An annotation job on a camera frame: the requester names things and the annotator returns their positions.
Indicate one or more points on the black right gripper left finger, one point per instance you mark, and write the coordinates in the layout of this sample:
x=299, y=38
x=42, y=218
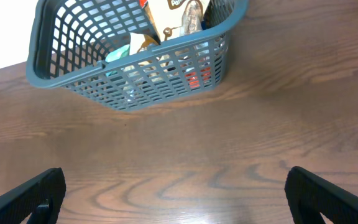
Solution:
x=38, y=200

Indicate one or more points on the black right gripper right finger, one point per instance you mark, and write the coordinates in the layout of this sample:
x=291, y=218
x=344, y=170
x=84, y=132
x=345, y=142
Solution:
x=311, y=198

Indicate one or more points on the grey plastic lattice basket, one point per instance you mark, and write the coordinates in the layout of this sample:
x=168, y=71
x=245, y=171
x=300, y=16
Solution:
x=71, y=39

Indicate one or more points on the teal snack packet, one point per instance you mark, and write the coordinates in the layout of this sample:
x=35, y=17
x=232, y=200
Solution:
x=118, y=54

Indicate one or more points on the beige PanBee snack bag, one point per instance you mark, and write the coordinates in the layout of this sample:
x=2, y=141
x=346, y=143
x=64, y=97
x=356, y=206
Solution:
x=140, y=42

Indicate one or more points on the beige cookie bag with barcode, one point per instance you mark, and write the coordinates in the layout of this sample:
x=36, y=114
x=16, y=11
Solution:
x=175, y=18

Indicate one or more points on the orange cracker sleeve package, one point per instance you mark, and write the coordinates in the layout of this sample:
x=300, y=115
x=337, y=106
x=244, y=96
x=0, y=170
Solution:
x=143, y=3

